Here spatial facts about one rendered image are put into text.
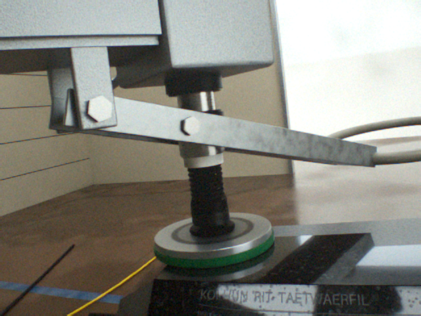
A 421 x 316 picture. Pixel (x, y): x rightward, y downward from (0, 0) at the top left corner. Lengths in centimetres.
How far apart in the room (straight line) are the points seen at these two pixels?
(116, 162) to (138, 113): 635
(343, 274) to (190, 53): 37
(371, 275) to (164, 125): 36
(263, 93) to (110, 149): 293
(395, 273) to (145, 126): 40
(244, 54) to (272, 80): 504
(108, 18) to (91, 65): 6
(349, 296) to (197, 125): 32
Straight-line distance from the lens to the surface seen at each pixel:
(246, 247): 61
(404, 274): 55
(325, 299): 52
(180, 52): 53
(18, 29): 49
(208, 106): 64
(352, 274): 55
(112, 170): 699
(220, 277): 57
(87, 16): 51
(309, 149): 76
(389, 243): 66
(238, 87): 577
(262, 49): 62
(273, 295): 53
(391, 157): 92
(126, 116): 54
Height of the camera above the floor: 104
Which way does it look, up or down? 7 degrees down
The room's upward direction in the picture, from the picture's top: 7 degrees counter-clockwise
